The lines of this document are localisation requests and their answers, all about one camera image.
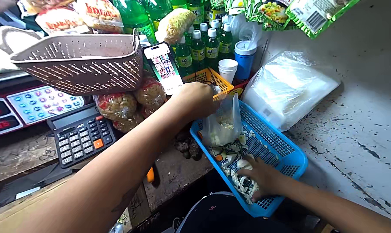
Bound person's left hand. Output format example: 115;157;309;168
172;82;220;123

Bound person's right hand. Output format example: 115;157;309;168
237;155;288;203

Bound pile of chopped vegetables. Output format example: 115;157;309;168
210;130;268;205

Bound clear plastic bag of vegetables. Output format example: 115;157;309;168
202;93;243;147

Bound person's left forearm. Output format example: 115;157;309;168
14;97;192;233

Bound person's right forearm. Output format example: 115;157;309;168
281;176;391;233

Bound orange plastic basket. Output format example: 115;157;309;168
182;68;235;101

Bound red plastic container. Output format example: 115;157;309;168
228;76;250;99

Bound blue plastic basket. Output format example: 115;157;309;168
190;99;309;217

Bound white foam cup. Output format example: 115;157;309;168
218;59;238;84

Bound person's legs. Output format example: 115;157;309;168
175;192;290;233

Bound pile of dark root vegetables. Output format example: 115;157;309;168
173;129;203;161

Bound blue container with white lid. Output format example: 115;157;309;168
234;40;257;80

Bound group of small green bottles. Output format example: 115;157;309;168
171;0;234;77

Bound clear bag of brown snacks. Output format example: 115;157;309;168
94;92;138;122
135;76;167;112
112;111;145;133

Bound smartphone with lit screen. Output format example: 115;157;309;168
142;41;184;96

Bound large pack of plastic bags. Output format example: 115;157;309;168
241;51;341;132

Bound translucent plastic bag bundle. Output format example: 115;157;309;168
224;13;263;47

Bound bag of yellow noodles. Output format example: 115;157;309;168
157;8;196;45

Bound green and white packet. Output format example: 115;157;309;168
210;0;248;16

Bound large green bottle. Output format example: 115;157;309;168
142;0;174;32
169;0;188;10
112;0;158;45

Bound green packet with food picture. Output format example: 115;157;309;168
244;0;298;32

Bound brown woven plastic basket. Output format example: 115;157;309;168
10;28;144;96

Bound black desk calculator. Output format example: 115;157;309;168
47;103;117;169

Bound green packet with barcode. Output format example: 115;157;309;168
285;0;361;39

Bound red printed snack bag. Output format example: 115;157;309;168
73;0;124;34
17;0;76;16
35;5;91;35

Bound red digital weighing scale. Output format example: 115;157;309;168
0;73;92;140

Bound brown cardboard sheet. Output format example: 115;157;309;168
0;173;78;233

